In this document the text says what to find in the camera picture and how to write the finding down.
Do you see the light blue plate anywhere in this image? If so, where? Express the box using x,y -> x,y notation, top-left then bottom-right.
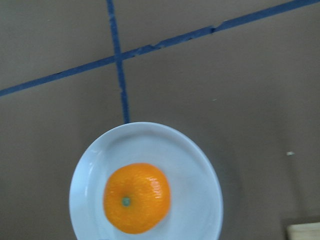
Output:
69,122 -> 223,240

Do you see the bamboo cutting board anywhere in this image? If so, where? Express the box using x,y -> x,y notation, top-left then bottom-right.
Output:
287,222 -> 320,240

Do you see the orange mandarin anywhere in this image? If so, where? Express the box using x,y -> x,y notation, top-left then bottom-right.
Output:
103,163 -> 171,234

